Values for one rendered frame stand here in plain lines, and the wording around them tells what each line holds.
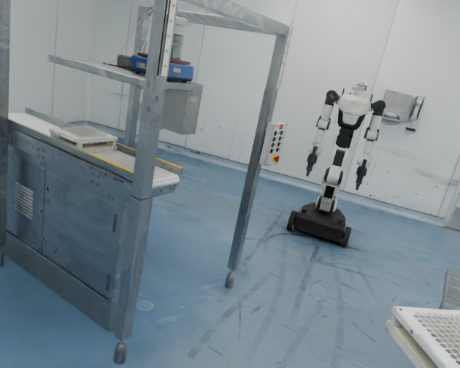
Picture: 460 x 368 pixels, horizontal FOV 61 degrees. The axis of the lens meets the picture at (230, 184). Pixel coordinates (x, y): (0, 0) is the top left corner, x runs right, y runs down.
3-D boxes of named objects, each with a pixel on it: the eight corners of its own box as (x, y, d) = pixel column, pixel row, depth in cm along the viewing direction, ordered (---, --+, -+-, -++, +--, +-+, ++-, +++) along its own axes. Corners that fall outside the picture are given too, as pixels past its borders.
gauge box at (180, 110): (196, 133, 188) (202, 92, 182) (181, 134, 179) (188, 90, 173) (161, 123, 199) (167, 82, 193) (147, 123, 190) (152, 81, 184)
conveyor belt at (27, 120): (178, 185, 192) (179, 175, 191) (140, 194, 172) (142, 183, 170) (23, 120, 257) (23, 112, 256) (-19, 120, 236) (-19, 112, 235)
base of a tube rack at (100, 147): (117, 150, 212) (117, 145, 212) (77, 154, 192) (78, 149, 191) (87, 138, 224) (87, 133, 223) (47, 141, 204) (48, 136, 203)
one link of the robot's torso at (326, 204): (316, 203, 406) (326, 164, 378) (335, 209, 401) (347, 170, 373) (312, 212, 395) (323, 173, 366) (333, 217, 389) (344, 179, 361)
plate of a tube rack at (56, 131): (117, 141, 211) (118, 137, 210) (78, 144, 191) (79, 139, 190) (88, 129, 223) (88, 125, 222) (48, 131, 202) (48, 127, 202)
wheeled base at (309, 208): (300, 210, 439) (307, 182, 429) (346, 224, 425) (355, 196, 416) (289, 229, 381) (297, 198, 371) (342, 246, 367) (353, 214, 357)
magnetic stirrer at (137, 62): (194, 83, 180) (197, 63, 177) (162, 80, 162) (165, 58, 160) (162, 75, 190) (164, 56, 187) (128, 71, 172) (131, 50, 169)
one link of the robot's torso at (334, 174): (322, 182, 382) (336, 136, 384) (340, 186, 378) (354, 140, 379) (322, 179, 367) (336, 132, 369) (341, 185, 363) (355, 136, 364)
